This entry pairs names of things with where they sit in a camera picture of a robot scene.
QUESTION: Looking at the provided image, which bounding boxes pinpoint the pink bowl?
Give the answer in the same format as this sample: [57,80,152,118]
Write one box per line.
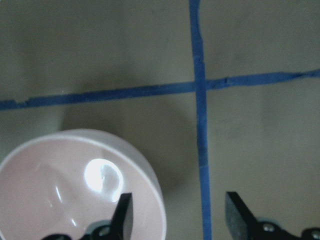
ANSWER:
[0,129,167,240]

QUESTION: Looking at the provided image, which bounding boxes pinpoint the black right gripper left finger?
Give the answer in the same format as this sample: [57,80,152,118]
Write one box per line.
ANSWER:
[43,192,134,240]

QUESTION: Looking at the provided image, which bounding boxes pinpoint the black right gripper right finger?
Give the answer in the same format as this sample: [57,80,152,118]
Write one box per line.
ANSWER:
[225,191,320,240]

